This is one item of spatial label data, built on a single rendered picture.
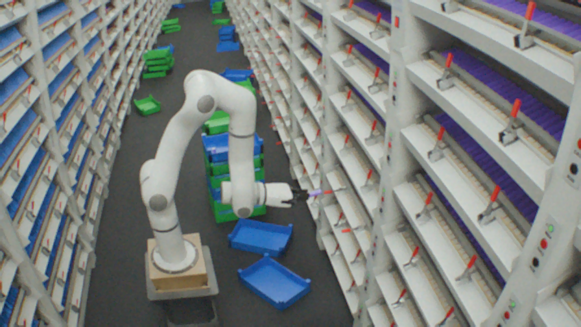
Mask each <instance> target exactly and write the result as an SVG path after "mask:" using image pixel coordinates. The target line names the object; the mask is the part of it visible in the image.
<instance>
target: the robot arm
mask: <svg viewBox="0 0 581 327"><path fill-rule="evenodd" d="M184 90H185V94H186V100H185V104H184V106H183V107H182V109H181V110H180V111H179V112H178V113H177V114H176V115H175V116H174V117H173V118H172V119H171V121H170V122H169V124H168V126H167V128H166V130H165V133H164V135H163V137H162V139H161V142H160V146H159V148H158V152H157V155H156V159H155V160H149V161H147V162H145V163H144V164H143V166H142V168H141V172H140V184H141V194H142V199H143V202H144V203H145V206H146V207H147V212H148V217H149V220H150V223H151V227H152V231H153V233H154V237H155V239H156V243H157V247H156V249H155V251H154V261H155V262H156V264H157V265H158V266H159V267H161V268H162V269H165V270H168V271H179V270H182V269H184V268H186V267H188V266H190V264H192V262H193V261H194V259H195V250H194V248H193V246H192V245H191V244H190V243H188V242H187V241H184V239H183V235H182V231H181V228H180V223H179V220H178V215H177V212H176V206H175V203H174V198H173V197H174V192H175V189H176V184H177V181H178V175H179V172H180V167H181V164H182V160H183V157H184V154H185V152H186V150H187V148H188V146H189V144H190V142H191V140H192V138H193V136H194V135H195V133H196V131H197V130H198V129H199V128H200V127H201V126H202V125H203V124H204V123H206V122H207V121H208V120H209V119H210V118H211V116H212V115H213V113H214V111H215V109H216V107H218V108H220V109H221V110H223V111H224V112H226V113H228V114H229V115H230V120H229V140H228V157H229V165H230V176H231V182H222V184H221V186H220V200H221V203H222V204H231V205H232V208H233V211H234V213H235V214H236V215H237V216H238V217H241V218H245V217H248V216H250V215H251V213H252V212H253V209H254V205H263V204H266V205H268V206H276V207H291V204H292V205H296V202H297V201H299V200H309V196H310V193H308V189H298V188H292V187H290V186H289V185H288V184H282V183H275V184H263V183H260V182H258V183H255V176H254V163H253V155H254V138H255V118H256V100H255V97H254V95H253V94H252V92H250V91H249V90H247V89H246V88H243V87H241V86H238V85H236V84H234V83H232V82H230V81H228V80H226V79H224V78H222V77H221V76H219V75H217V74H215V73H212V72H209V71H204V70H196V71H192V72H190V74H188V76H187V77H186V78H185V81H184ZM293 197H294V198H293Z"/></svg>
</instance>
